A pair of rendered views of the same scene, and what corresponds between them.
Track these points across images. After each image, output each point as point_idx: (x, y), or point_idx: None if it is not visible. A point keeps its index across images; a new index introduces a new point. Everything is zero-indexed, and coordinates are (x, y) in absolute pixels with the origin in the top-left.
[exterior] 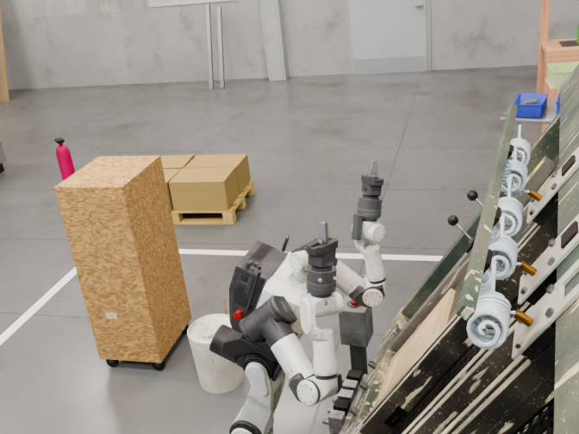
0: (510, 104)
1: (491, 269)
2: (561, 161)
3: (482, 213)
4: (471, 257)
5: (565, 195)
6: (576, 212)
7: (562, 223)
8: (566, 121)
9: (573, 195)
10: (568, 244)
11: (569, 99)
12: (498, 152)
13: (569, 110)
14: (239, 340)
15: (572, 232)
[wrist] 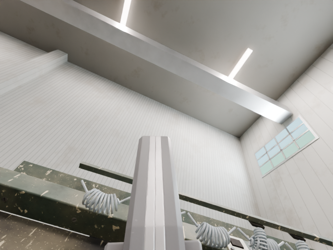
0: (84, 162)
1: (288, 244)
2: (123, 217)
3: (263, 218)
4: (302, 231)
5: (183, 232)
6: (214, 236)
7: (212, 243)
8: (56, 193)
9: (193, 231)
10: (243, 245)
11: (8, 177)
12: (184, 194)
13: (38, 186)
14: None
15: (238, 240)
